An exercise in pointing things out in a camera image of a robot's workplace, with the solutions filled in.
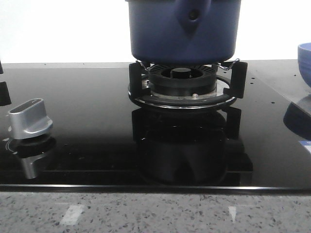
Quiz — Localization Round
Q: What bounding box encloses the light blue plastic bowl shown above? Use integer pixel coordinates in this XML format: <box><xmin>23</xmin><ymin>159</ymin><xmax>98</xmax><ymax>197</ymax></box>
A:
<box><xmin>297</xmin><ymin>42</ymin><xmax>311</xmax><ymax>87</ymax></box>

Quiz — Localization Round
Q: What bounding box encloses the black pot support grate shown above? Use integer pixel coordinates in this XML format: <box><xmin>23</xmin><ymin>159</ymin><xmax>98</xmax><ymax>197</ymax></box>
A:
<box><xmin>128</xmin><ymin>59</ymin><xmax>247</xmax><ymax>111</ymax></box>

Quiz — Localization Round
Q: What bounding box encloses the dark blue cooking pot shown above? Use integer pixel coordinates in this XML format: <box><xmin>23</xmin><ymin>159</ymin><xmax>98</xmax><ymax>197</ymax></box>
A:
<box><xmin>127</xmin><ymin>0</ymin><xmax>241</xmax><ymax>65</ymax></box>

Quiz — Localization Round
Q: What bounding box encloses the black gas burner head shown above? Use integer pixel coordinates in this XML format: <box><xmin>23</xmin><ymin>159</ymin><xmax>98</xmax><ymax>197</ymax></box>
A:
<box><xmin>149</xmin><ymin>65</ymin><xmax>216</xmax><ymax>97</ymax></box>

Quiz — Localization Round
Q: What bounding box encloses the black glass cooktop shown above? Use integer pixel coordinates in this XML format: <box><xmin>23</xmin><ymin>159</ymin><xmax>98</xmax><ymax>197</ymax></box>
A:
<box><xmin>0</xmin><ymin>60</ymin><xmax>311</xmax><ymax>194</ymax></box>

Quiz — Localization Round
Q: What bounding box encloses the silver stove control knob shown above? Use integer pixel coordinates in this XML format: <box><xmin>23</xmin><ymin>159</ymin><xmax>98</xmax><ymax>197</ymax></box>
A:
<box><xmin>8</xmin><ymin>98</ymin><xmax>53</xmax><ymax>140</ymax></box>

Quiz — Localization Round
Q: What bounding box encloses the black left burner grate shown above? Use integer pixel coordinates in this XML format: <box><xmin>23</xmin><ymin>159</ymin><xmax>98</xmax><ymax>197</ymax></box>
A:
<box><xmin>0</xmin><ymin>59</ymin><xmax>12</xmax><ymax>107</ymax></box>

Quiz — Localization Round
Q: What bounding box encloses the blue label sticker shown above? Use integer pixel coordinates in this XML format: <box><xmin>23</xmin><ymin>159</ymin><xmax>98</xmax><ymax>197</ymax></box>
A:
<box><xmin>299</xmin><ymin>140</ymin><xmax>311</xmax><ymax>153</ymax></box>

